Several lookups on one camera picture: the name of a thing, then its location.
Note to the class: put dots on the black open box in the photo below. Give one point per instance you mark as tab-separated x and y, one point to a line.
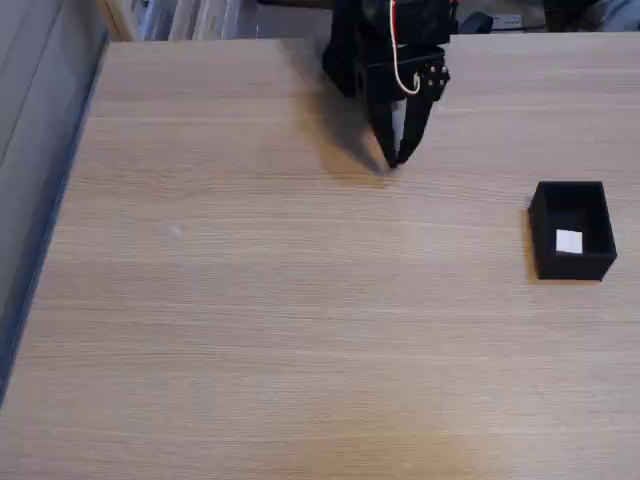
575	267

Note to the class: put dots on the black orange clamp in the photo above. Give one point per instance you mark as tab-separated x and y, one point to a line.
453	20

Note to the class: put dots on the dark blue object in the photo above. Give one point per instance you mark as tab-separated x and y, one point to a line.
476	23

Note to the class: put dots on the light wooden plank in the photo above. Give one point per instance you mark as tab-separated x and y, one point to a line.
117	20

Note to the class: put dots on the white cube block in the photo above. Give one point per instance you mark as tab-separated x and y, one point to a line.
570	242

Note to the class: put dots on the blue cloth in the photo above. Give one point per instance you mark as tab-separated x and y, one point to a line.
622	15

